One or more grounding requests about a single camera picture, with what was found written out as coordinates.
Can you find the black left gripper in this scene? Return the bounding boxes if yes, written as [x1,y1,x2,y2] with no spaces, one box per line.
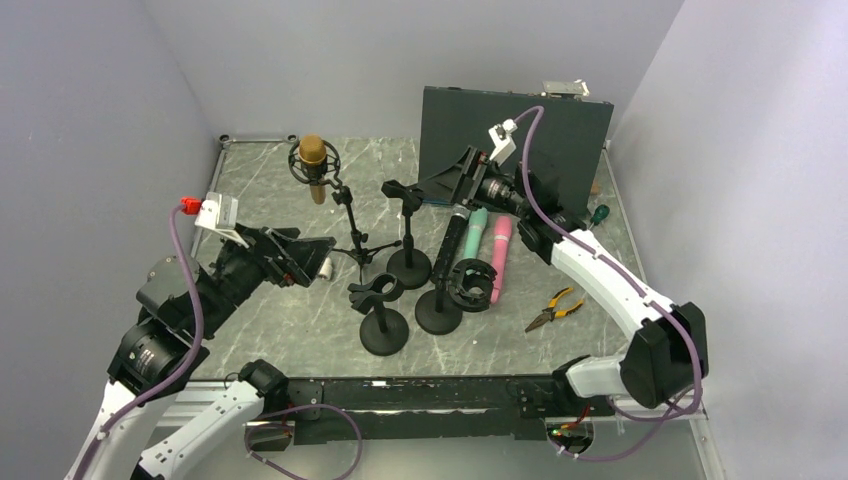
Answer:
[194,220,337,336]

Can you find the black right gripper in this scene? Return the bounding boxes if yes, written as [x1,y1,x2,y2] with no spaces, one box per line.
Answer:
[417,147,531,220]

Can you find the mint green microphone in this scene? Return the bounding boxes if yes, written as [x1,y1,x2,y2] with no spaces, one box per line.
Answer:
[462,207,488,259]

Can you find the pink microphone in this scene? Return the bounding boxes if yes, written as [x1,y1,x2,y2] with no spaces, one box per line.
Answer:
[490,215,513,304]

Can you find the black pink-mic desk stand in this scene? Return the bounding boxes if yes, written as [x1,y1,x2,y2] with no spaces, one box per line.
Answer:
[381,179,432,290]

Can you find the black clip desk stand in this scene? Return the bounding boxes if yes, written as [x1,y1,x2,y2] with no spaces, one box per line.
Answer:
[347,272,409,357]

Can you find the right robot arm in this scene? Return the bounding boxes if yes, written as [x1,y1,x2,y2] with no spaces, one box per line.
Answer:
[429,147,709,416]

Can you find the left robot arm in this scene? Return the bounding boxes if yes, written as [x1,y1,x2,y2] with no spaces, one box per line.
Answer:
[67,225,336,479]

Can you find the gold condenser microphone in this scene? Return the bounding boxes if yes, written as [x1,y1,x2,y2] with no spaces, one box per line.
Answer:
[297,134,327,205]

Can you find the white plastic connector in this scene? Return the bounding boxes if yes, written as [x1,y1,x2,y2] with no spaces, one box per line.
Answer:
[317,257,335,281]

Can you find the dark green upright board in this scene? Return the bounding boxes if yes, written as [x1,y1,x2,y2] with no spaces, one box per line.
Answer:
[418,86,614,214]

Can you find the metal clamp behind board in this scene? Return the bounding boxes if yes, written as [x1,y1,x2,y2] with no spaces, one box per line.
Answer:
[541,79,591,99]

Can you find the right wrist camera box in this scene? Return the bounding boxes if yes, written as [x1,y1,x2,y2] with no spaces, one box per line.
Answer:
[488,119,517,166]

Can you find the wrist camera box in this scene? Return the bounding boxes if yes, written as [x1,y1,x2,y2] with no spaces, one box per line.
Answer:
[180,192,239,231]
[488,119,517,166]

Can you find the black tripod shock-mount stand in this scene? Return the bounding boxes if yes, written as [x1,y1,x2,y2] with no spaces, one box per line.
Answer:
[287,137,404,286]

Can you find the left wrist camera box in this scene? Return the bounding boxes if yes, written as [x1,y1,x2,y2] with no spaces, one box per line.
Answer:
[180,192,239,231]

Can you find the black shock-mount desk stand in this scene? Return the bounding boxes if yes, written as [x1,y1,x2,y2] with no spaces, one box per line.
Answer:
[415,259,496,335]

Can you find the green-handled screwdriver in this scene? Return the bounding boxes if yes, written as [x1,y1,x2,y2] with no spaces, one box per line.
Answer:
[588,204,610,229]

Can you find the yellow-handled pliers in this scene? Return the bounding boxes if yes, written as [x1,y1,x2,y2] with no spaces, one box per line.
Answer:
[524,287,585,333]

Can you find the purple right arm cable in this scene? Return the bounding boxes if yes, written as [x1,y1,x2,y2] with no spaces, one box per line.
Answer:
[513,105,705,464]

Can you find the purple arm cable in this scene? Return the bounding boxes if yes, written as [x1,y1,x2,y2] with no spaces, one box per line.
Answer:
[513,105,705,464]
[69,205,362,480]

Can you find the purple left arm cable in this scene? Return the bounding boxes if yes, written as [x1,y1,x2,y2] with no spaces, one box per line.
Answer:
[69,205,362,480]

